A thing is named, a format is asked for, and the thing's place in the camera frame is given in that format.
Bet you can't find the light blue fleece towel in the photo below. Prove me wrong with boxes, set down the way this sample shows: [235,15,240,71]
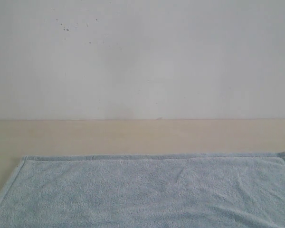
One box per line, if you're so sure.
[0,152,285,228]

